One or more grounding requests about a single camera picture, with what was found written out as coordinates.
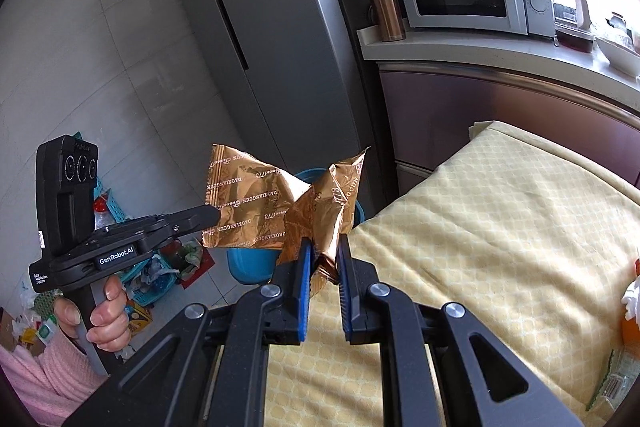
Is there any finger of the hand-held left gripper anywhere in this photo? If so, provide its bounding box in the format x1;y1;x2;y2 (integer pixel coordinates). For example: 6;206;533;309
127;205;221;258

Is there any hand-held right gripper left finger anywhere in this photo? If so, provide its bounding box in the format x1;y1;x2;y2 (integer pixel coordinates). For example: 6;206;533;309
62;239;318;427

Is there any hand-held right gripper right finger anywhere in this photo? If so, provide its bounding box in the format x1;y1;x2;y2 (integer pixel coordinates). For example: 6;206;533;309
336;234;586;427

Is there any gold foil wrapper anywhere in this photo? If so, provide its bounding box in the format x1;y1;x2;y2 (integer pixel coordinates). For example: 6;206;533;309
276;146;372;297
201;143;313;253

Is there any blue plastic trash bin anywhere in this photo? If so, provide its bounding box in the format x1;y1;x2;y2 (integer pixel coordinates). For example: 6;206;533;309
227;167;365;286

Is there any clear wrapper with cartoon dog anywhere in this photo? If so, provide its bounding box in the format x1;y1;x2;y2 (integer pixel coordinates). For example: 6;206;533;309
585;349;640;413

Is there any white tissue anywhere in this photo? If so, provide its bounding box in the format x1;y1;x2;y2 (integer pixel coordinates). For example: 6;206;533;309
621;276;640;324

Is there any person's left hand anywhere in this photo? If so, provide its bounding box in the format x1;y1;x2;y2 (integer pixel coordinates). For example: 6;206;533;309
53;275;131;349

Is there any teal plastic basket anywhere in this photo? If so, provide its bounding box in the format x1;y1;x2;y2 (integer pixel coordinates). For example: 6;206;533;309
93;178;127;229
120;252;182;308

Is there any red green plastic bag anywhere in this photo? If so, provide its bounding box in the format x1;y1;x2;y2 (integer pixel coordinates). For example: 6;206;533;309
169;241;212;290

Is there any yellow patterned tablecloth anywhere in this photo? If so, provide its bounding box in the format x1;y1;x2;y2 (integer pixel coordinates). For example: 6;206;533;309
265;120;640;427

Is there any silver refrigerator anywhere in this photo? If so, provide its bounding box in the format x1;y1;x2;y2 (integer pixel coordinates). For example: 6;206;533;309
165;0;401;220

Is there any mauve kitchen base cabinet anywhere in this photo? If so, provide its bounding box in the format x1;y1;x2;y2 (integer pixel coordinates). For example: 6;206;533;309
377;59;640;198

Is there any copper thermos mug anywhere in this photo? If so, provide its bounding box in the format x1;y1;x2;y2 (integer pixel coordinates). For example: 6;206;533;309
359;0;407;43

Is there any glass electric kettle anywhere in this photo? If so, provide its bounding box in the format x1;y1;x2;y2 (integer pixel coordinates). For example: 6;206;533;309
551;0;596;54

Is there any white ceramic bowl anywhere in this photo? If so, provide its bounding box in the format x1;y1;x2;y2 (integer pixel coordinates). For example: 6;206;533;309
595;34;640;78

